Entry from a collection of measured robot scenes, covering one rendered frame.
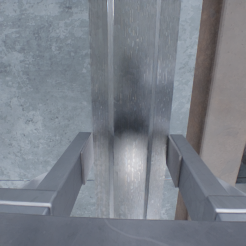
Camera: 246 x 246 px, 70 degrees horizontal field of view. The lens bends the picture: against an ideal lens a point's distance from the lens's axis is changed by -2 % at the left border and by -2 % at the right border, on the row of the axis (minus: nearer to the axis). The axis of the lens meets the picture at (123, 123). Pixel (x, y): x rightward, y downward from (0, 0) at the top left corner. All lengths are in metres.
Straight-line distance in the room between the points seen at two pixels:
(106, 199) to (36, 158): 0.49
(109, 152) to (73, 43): 0.42
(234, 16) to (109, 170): 0.20
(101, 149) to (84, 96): 0.38
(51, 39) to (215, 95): 0.44
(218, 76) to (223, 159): 0.11
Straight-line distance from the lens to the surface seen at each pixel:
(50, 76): 0.55
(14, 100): 0.62
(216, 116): 0.24
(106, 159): 0.16
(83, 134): 0.15
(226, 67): 0.23
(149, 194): 0.18
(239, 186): 0.64
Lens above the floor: 0.51
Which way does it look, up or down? 72 degrees down
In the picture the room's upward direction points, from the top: 174 degrees counter-clockwise
